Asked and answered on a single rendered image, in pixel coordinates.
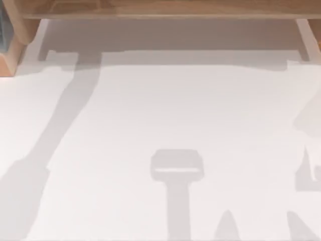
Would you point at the pale wooden drawer grey inside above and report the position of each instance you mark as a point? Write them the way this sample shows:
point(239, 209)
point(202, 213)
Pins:
point(10, 62)

